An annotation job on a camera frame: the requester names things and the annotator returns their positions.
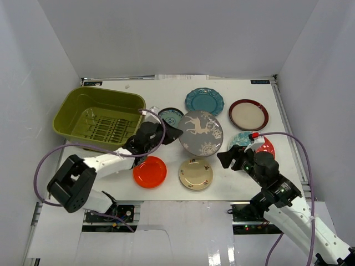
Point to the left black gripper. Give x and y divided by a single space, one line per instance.
162 133

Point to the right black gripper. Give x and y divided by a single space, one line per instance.
226 158

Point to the grey reindeer plate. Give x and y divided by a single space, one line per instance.
202 133

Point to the teal scalloped plate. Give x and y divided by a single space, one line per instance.
205 99

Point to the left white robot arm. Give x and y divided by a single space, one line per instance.
72 184

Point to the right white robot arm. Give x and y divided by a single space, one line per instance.
282 203

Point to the olive green plastic bin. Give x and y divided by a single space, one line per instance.
99 117

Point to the teal and red floral plate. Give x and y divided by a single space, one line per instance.
242 139

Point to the small blue patterned dish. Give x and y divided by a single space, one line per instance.
171 115

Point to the cream floral plate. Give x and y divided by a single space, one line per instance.
196 174

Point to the red rimmed cream plate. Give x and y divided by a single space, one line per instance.
247 114

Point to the orange plate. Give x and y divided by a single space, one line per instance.
151 173

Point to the right blue table label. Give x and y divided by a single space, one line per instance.
260 82

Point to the blue table label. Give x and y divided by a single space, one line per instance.
92 83
260 82

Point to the left blue table label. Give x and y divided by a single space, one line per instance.
92 83

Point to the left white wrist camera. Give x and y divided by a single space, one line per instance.
151 115

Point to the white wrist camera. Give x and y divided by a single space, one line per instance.
256 141
151 115

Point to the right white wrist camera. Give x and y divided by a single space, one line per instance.
256 141

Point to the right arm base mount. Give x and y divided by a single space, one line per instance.
247 222

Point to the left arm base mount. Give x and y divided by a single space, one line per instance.
118 219

